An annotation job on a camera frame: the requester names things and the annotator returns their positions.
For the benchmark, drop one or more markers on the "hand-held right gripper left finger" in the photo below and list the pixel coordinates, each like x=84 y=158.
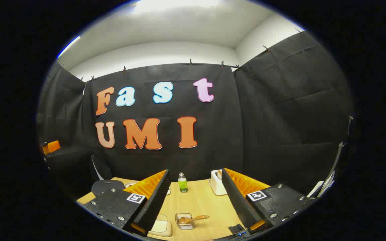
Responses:
x=152 y=204

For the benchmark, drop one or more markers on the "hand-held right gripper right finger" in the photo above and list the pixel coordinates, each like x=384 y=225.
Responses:
x=238 y=201

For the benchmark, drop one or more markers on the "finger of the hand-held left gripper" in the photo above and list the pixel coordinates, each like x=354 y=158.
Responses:
x=51 y=147

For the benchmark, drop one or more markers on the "wooden spoon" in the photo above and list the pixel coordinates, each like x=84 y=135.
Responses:
x=193 y=219

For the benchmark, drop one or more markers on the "dark rice cooker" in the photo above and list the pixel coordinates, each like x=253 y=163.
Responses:
x=107 y=187

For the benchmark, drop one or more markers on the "white toaster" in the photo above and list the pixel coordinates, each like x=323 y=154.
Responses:
x=216 y=185

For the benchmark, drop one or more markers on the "green label bottle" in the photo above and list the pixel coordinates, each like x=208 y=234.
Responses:
x=183 y=184

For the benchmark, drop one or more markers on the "black backdrop cloth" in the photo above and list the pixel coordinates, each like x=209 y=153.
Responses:
x=246 y=127

